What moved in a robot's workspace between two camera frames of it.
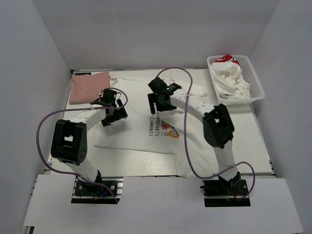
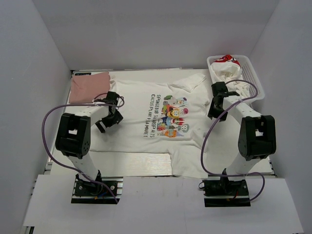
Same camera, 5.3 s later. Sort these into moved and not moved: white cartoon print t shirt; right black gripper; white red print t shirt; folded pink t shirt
Moved: right black gripper; white cartoon print t shirt
Not moved: white red print t shirt; folded pink t shirt
